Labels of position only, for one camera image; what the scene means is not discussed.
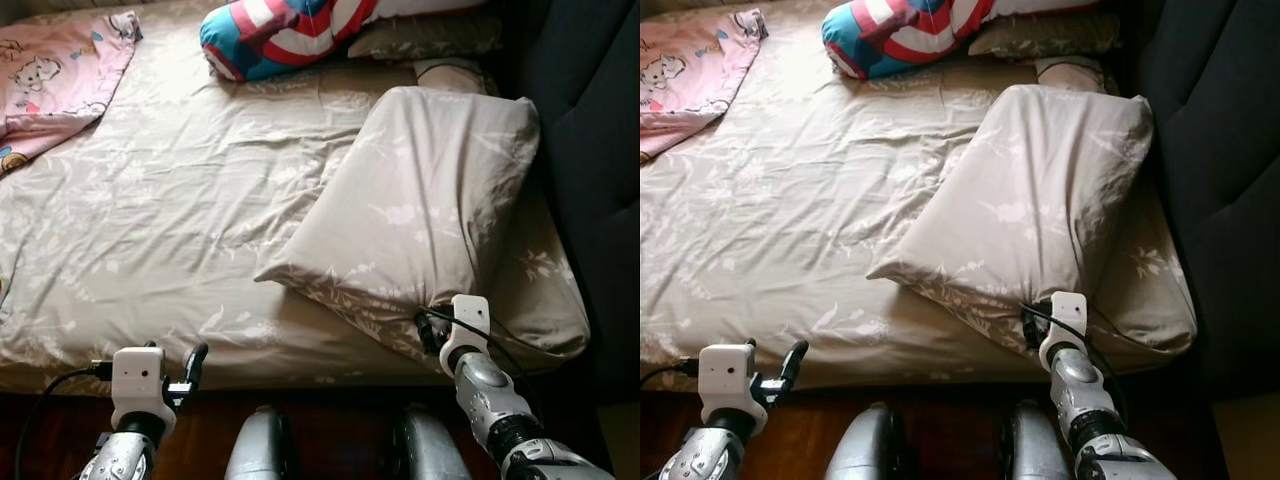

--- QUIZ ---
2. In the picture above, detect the beige floral bed sheet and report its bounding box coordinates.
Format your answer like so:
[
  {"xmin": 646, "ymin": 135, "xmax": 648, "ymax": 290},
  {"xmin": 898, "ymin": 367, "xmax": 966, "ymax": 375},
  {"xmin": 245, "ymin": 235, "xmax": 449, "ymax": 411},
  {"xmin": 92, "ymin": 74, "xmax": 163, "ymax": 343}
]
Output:
[
  {"xmin": 640, "ymin": 0, "xmax": 1199, "ymax": 391},
  {"xmin": 0, "ymin": 0, "xmax": 591, "ymax": 393}
]

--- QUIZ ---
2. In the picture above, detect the silver left robot leg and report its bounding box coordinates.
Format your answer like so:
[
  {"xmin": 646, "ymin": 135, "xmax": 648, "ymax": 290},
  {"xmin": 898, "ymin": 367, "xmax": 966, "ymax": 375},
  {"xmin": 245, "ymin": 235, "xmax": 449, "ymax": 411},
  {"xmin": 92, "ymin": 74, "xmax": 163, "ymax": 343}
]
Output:
[
  {"xmin": 825, "ymin": 402, "xmax": 906, "ymax": 480},
  {"xmin": 222, "ymin": 405, "xmax": 299, "ymax": 480}
]

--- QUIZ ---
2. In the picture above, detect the silver robot leg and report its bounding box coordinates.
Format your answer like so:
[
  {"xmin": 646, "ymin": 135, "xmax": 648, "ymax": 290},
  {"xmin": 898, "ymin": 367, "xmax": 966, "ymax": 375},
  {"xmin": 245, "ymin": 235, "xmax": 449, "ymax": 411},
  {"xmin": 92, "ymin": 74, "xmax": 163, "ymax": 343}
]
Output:
[
  {"xmin": 390, "ymin": 403, "xmax": 471, "ymax": 480},
  {"xmin": 825, "ymin": 402, "xmax": 906, "ymax": 480},
  {"xmin": 1003, "ymin": 400, "xmax": 1076, "ymax": 480},
  {"xmin": 222, "ymin": 405, "xmax": 299, "ymax": 480}
]

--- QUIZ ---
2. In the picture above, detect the red white blue bolster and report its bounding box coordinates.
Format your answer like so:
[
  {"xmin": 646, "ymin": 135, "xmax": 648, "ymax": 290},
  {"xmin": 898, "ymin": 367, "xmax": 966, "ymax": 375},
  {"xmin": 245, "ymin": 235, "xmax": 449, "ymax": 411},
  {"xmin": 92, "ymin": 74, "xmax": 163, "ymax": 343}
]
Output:
[
  {"xmin": 822, "ymin": 0, "xmax": 1101, "ymax": 81},
  {"xmin": 198, "ymin": 0, "xmax": 491, "ymax": 83}
]

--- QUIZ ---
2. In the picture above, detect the small beige floral pillow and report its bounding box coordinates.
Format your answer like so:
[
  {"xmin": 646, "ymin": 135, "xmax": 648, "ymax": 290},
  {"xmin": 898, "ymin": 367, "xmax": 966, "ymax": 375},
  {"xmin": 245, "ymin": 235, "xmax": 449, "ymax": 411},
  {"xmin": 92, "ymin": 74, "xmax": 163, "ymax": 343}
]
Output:
[
  {"xmin": 348, "ymin": 12, "xmax": 504, "ymax": 61},
  {"xmin": 968, "ymin": 10, "xmax": 1121, "ymax": 59}
]

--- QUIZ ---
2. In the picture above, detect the silver right robot leg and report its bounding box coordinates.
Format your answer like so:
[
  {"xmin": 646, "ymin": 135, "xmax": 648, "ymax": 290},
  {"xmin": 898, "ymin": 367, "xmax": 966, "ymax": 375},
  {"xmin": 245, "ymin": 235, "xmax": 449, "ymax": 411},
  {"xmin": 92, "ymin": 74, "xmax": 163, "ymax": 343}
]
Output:
[
  {"xmin": 390, "ymin": 403, "xmax": 471, "ymax": 480},
  {"xmin": 1003, "ymin": 400, "xmax": 1076, "ymax": 480}
]

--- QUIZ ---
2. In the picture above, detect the large beige floral pillow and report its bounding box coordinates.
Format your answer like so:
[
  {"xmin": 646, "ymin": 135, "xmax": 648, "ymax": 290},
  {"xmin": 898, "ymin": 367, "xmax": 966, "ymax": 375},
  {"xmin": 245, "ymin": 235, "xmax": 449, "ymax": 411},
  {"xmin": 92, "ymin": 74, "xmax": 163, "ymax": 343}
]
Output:
[
  {"xmin": 865, "ymin": 83, "xmax": 1156, "ymax": 346},
  {"xmin": 253, "ymin": 85, "xmax": 541, "ymax": 363}
]

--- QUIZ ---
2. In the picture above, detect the pale pink small pillow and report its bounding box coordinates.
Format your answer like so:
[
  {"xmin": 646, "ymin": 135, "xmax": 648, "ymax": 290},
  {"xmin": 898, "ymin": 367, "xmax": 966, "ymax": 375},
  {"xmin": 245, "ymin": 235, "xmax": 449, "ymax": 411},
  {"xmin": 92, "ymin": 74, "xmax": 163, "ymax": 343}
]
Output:
[
  {"xmin": 413, "ymin": 58, "xmax": 486, "ymax": 96},
  {"xmin": 1035, "ymin": 57, "xmax": 1106, "ymax": 94}
]

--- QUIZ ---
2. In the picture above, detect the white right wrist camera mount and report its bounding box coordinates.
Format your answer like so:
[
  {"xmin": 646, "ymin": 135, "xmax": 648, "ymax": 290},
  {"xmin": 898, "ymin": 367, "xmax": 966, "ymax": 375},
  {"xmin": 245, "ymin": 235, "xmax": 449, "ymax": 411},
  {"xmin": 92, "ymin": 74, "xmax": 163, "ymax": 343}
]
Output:
[
  {"xmin": 446, "ymin": 294, "xmax": 491, "ymax": 371},
  {"xmin": 1040, "ymin": 291, "xmax": 1088, "ymax": 369}
]

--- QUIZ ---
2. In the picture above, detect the dark padded sofa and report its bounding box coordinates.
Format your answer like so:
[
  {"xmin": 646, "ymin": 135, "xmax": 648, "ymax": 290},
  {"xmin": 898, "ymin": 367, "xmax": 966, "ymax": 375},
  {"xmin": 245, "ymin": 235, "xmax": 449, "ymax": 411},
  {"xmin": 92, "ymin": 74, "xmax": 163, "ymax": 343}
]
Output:
[
  {"xmin": 1125, "ymin": 0, "xmax": 1280, "ymax": 401},
  {"xmin": 505, "ymin": 0, "xmax": 640, "ymax": 401}
]

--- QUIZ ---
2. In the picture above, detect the pink cartoon print blanket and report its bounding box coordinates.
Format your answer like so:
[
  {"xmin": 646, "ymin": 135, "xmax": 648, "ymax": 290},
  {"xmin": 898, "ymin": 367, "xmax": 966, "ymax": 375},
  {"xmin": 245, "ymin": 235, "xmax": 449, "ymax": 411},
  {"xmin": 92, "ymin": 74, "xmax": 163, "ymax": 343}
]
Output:
[
  {"xmin": 0, "ymin": 10, "xmax": 143, "ymax": 179},
  {"xmin": 640, "ymin": 8, "xmax": 769, "ymax": 166}
]

